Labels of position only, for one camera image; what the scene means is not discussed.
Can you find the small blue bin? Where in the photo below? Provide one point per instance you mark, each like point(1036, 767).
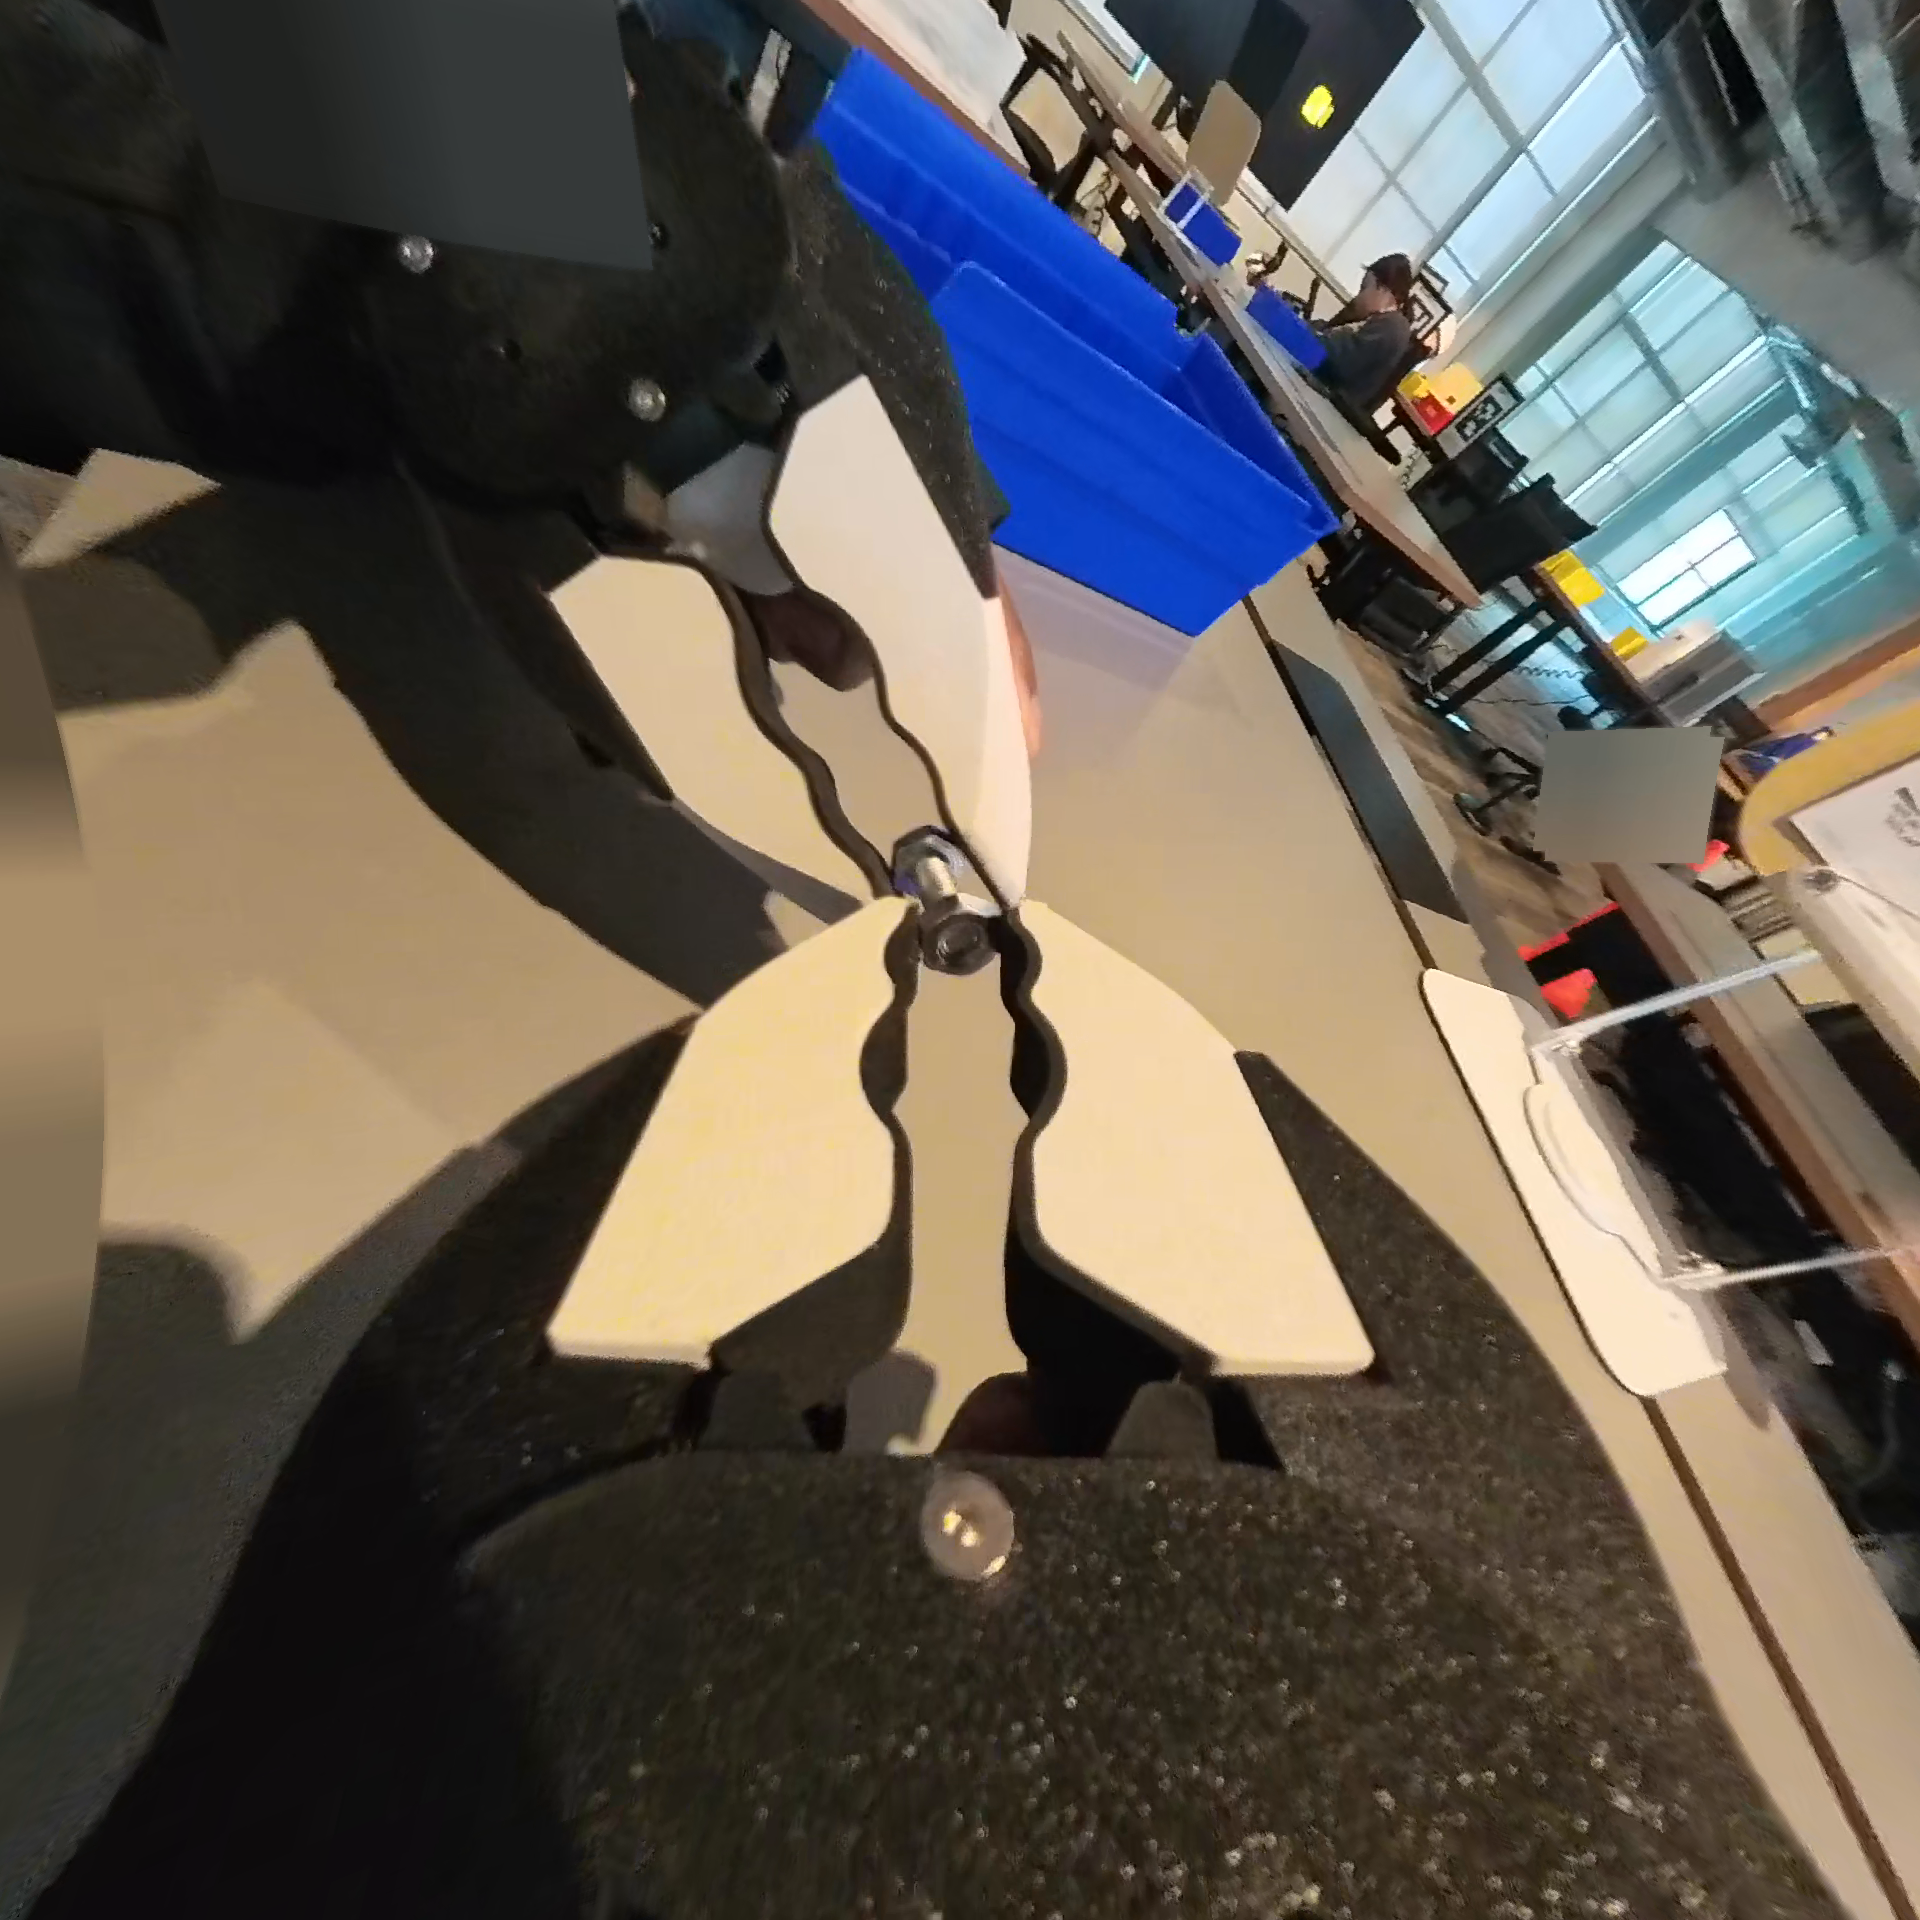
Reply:
point(1245, 299)

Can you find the person's left hand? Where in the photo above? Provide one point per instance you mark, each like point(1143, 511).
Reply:
point(812, 629)

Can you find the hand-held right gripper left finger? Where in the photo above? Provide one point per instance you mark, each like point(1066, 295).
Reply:
point(750, 1184)

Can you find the silver metal bolt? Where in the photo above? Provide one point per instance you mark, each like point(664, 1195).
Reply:
point(956, 935)

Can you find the black monitor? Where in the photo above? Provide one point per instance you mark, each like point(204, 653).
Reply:
point(1292, 76)

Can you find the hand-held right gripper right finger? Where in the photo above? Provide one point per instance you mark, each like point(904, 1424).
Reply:
point(1185, 1184)

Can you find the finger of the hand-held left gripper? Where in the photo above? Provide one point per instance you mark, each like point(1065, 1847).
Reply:
point(932, 569)
point(677, 676)

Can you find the blue plastic storage bin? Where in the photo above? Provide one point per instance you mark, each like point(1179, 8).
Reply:
point(1141, 451)

